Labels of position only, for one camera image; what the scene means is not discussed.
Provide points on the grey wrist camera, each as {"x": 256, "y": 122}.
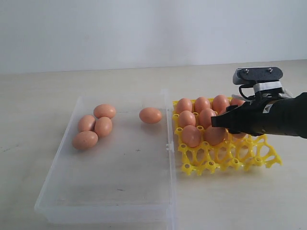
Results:
{"x": 259, "y": 78}

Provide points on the yellow plastic egg tray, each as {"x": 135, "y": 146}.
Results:
{"x": 232, "y": 152}

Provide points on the brown egg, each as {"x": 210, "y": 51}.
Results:
{"x": 220, "y": 103}
{"x": 86, "y": 123}
{"x": 85, "y": 140}
{"x": 104, "y": 110}
{"x": 239, "y": 135}
{"x": 236, "y": 101}
{"x": 205, "y": 117}
{"x": 201, "y": 103}
{"x": 214, "y": 135}
{"x": 184, "y": 104}
{"x": 150, "y": 115}
{"x": 103, "y": 127}
{"x": 191, "y": 136}
{"x": 186, "y": 118}

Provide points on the clear plastic storage box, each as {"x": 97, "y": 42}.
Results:
{"x": 127, "y": 180}

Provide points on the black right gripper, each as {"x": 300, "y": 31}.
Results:
{"x": 287, "y": 117}

